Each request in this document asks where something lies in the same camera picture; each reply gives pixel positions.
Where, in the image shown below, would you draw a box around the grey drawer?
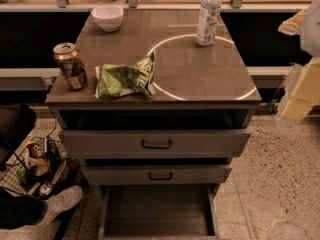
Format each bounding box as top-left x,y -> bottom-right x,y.
59,129 -> 250,159
98,184 -> 220,240
82,165 -> 232,185

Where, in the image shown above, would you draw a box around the grey bottom drawer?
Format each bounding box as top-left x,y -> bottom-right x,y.
98,184 -> 220,240

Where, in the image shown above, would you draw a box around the white ceramic bowl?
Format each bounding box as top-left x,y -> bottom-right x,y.
91,5 -> 124,32

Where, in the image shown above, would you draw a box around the dark trouser leg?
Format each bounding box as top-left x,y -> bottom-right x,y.
0,188 -> 47,230

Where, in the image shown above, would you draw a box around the white sneaker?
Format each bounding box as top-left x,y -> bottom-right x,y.
38,185 -> 83,227

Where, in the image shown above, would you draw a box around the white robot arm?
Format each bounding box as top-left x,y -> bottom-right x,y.
278,0 -> 320,122

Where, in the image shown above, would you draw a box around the grey drawer cabinet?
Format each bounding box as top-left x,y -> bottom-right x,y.
45,8 -> 263,198

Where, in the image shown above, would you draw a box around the clear plastic water bottle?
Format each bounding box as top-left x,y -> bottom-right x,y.
196,0 -> 222,47

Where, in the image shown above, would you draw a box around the brown soda can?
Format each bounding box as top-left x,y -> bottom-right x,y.
53,42 -> 87,91

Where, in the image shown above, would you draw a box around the grey top drawer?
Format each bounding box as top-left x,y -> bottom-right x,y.
59,129 -> 250,159

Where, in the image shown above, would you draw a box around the black wire basket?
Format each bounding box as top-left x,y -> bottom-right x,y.
0,136 -> 79,199

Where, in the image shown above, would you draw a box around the green chip bag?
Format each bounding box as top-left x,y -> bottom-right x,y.
95,52 -> 155,98

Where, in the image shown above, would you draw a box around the grey middle drawer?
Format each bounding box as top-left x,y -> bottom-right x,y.
82,165 -> 232,185

